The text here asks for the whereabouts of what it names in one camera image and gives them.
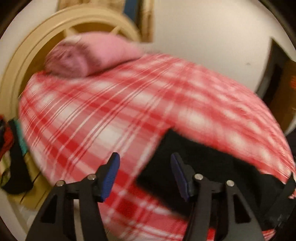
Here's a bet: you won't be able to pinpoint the black pants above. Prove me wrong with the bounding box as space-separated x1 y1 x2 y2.
135 128 292 217

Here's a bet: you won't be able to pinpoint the clothes heap beside bed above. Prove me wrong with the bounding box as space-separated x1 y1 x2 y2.
1 116 33 195

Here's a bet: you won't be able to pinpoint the red plaid bed sheet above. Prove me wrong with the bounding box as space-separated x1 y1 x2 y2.
18 54 295 240

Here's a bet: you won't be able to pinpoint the brown wooden door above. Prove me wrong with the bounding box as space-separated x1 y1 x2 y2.
256 39 295 132

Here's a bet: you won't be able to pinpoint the cream round headboard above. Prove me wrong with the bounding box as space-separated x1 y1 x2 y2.
1 4 140 119

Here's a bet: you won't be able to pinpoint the pink rolled blanket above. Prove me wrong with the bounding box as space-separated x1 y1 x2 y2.
44 32 144 78

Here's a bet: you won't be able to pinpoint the window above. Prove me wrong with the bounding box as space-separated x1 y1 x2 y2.
123 0 138 21

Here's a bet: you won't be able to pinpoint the beige curtain right panel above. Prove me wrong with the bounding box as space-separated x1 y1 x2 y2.
138 0 154 43

